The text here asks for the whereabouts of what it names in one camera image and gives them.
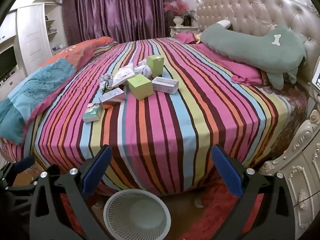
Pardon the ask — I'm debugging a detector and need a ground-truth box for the red shaggy rug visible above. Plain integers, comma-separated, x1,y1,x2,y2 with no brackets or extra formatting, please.
59,187,107,232
172,179,266,240

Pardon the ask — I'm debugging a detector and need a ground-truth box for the pink pillow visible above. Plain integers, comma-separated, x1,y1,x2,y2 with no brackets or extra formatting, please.
199,44,269,85
174,32,200,44

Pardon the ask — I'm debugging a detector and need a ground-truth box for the white plastic wrapper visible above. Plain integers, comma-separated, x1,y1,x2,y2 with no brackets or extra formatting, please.
112,64,135,88

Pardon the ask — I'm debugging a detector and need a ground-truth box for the green cardboard box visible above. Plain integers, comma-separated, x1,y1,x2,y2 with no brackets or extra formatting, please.
127,75,153,101
146,54,165,77

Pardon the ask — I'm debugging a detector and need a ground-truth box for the white mesh waste basket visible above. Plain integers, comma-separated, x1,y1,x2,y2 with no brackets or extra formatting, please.
103,189,172,240

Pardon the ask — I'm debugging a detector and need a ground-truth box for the white bedside table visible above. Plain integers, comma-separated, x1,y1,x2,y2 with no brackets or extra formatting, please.
170,26,200,37

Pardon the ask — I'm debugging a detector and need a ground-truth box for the white wardrobe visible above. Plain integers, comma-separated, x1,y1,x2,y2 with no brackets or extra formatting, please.
14,2,68,68

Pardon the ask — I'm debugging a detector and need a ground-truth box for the white bed leg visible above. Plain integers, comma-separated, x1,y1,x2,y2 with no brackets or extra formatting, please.
192,195,204,208

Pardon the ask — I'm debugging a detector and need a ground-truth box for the pink and white box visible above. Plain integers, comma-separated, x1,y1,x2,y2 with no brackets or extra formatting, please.
151,77,179,95
99,88,125,109

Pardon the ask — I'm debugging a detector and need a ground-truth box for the ornate white nightstand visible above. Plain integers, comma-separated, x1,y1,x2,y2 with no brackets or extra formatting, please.
259,82,320,240

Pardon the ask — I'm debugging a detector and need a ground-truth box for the black television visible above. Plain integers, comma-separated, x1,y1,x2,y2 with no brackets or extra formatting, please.
0,46,18,80

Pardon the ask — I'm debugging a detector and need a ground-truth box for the green tissue packet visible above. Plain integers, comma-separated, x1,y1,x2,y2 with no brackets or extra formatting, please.
82,103,102,123

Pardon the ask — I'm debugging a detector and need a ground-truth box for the small screen device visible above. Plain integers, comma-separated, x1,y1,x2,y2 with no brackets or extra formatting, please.
312,65,320,88

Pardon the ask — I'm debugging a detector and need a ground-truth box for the purple curtain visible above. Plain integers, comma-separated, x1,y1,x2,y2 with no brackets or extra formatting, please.
61,0,182,46

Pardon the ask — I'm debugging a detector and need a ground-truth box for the tufted beige headboard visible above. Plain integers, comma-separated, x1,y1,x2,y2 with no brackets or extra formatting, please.
195,0,320,87

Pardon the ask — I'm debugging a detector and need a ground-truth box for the teal and orange quilt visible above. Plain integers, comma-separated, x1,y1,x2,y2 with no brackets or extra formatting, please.
0,36,118,145

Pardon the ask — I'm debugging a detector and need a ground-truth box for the striped bed sheet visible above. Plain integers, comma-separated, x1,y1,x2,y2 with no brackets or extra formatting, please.
0,37,288,196

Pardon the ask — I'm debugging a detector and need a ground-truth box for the thin black cable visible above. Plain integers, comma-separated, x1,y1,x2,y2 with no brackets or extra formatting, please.
293,191,320,208

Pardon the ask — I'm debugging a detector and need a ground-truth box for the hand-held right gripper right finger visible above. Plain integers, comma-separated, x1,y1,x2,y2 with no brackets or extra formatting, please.
211,145,298,240

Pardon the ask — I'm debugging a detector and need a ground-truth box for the white paper ball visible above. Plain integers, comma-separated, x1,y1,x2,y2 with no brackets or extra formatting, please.
99,74,114,90
134,64,152,77

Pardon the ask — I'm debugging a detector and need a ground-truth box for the pink flower arrangement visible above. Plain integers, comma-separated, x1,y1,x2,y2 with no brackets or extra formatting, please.
164,0,190,17

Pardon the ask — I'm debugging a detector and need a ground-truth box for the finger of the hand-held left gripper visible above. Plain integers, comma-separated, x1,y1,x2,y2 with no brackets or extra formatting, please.
0,155,36,188

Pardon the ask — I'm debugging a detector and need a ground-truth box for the green dog-shaped pillow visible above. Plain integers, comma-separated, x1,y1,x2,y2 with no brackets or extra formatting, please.
200,19,307,90

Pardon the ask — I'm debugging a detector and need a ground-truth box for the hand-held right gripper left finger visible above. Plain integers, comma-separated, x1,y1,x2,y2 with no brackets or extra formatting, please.
29,144,113,240

